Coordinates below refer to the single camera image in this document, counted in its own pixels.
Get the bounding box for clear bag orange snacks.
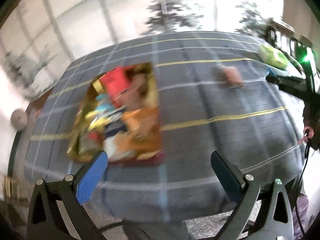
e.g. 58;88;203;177
212;65;244;88

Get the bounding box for person right hand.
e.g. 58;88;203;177
297;126;314;145

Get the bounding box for green snack bag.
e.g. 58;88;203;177
258;43;289;70

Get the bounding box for round stone disc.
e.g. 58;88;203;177
10;109;28;131

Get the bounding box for red toffee snack box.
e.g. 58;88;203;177
67;62;164;166

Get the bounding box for red packet in box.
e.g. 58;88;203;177
99;67;130;100

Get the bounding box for painted folding screen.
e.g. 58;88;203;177
1;0;284;100

